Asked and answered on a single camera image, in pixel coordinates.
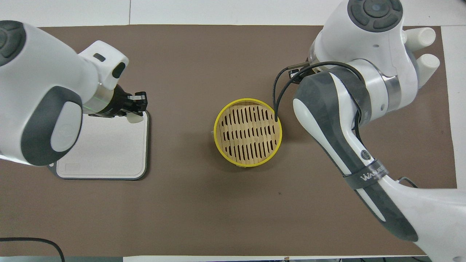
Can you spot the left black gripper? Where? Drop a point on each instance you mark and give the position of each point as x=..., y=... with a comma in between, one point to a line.
x=114, y=103

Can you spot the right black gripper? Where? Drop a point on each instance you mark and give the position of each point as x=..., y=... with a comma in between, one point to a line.
x=305, y=67

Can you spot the white steamed bun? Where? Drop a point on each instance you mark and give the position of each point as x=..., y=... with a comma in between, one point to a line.
x=135, y=117

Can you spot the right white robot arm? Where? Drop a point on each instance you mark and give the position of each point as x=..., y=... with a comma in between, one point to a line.
x=364, y=109

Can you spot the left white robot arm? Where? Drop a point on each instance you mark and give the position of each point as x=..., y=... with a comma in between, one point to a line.
x=40, y=91

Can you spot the yellow rimmed bamboo steamer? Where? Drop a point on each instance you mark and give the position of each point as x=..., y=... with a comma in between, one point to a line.
x=216, y=134

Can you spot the white cutting board grey rim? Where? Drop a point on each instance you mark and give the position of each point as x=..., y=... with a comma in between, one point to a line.
x=109, y=153

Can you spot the brown table mat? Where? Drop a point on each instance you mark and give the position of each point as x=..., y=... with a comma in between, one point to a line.
x=182, y=211

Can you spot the white plastic bottle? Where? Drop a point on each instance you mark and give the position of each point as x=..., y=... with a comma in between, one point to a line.
x=422, y=36

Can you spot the white bottle blue base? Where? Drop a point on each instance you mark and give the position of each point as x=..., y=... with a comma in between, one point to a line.
x=429, y=67

